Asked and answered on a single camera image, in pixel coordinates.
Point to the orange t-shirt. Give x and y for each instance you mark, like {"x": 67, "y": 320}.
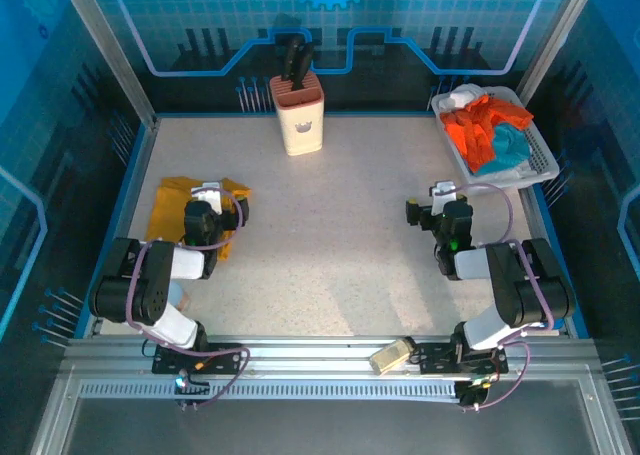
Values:
{"x": 472, "y": 130}

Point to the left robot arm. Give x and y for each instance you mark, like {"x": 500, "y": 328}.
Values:
{"x": 150, "y": 285}

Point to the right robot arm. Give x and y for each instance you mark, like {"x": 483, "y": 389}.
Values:
{"x": 520, "y": 285}

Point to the yellow t-shirt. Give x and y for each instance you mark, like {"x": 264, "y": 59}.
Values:
{"x": 167, "y": 205}

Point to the white lidded paper cup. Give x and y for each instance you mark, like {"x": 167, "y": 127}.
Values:
{"x": 184, "y": 297}

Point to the teal t-shirt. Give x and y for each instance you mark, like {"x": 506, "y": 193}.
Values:
{"x": 510, "y": 145}

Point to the cream knife block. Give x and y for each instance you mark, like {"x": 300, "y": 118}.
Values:
{"x": 300, "y": 125}

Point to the white plastic laundry basket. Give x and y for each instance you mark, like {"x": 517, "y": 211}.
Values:
{"x": 542, "y": 157}

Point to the small control board with LED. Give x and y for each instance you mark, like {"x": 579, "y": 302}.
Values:
{"x": 475, "y": 392}
{"x": 187, "y": 387}

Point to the dark glass panel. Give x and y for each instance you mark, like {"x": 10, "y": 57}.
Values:
{"x": 325, "y": 430}

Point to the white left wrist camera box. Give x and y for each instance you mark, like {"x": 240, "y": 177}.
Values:
{"x": 207, "y": 195}

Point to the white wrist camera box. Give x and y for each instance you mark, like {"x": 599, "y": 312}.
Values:
{"x": 443, "y": 195}
{"x": 207, "y": 195}

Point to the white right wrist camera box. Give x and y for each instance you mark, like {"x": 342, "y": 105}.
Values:
{"x": 443, "y": 195}

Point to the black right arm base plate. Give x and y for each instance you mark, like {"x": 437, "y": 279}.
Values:
{"x": 440, "y": 360}

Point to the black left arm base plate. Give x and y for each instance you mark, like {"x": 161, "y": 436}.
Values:
{"x": 220, "y": 360}

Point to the aluminium frame rail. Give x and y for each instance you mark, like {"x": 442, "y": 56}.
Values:
{"x": 310, "y": 350}

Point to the aluminium frame post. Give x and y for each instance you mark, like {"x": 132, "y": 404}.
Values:
{"x": 550, "y": 45}
{"x": 115, "y": 60}

